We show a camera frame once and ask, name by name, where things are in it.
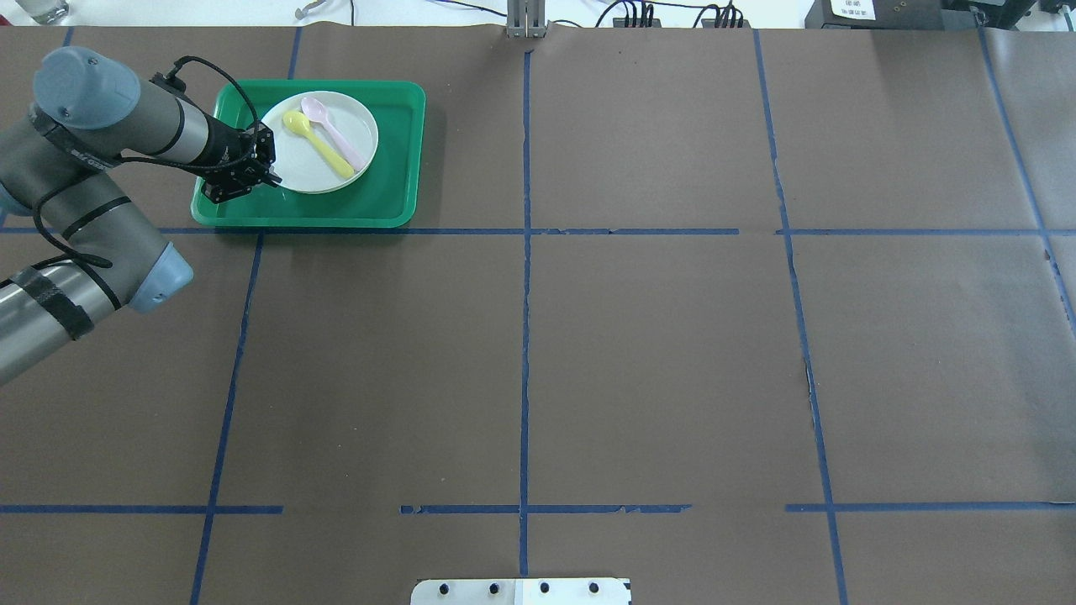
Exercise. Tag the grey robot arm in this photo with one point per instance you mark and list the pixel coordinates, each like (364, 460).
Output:
(91, 114)

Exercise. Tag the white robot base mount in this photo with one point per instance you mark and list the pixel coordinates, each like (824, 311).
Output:
(555, 590)

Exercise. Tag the black equipment box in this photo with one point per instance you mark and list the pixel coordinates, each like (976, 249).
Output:
(888, 15)

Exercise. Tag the yellow plastic spoon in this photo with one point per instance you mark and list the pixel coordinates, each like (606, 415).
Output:
(298, 123)

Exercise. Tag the pink plastic spoon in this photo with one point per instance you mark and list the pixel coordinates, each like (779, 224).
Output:
(320, 114)

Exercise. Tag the grey metal camera post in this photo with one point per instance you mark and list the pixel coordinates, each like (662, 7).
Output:
(526, 19)

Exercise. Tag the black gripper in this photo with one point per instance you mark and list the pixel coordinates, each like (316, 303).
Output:
(221, 149)

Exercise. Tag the white round plate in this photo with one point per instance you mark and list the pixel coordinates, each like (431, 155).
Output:
(299, 166)

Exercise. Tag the green plastic tray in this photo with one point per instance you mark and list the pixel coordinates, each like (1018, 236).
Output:
(384, 198)

